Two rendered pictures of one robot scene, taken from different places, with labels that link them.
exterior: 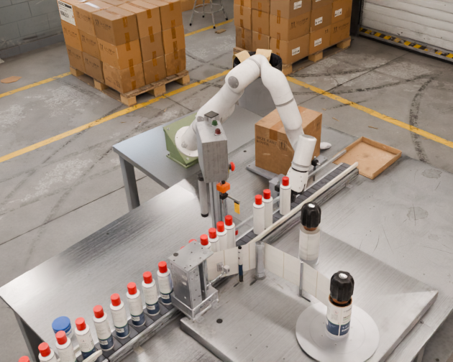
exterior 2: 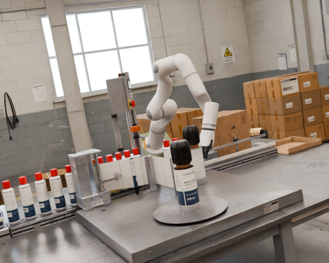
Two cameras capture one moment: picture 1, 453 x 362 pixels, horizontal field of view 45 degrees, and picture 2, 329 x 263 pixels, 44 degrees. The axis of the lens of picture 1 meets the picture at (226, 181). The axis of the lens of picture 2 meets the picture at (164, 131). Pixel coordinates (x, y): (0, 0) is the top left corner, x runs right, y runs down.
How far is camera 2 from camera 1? 138 cm
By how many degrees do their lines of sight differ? 31
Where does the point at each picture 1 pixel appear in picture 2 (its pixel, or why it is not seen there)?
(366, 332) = (214, 207)
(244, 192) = not seen: hidden behind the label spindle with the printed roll
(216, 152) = (116, 87)
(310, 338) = (165, 212)
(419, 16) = not seen: outside the picture
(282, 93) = (185, 67)
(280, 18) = (277, 116)
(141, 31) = (173, 128)
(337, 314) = (178, 179)
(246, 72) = (164, 61)
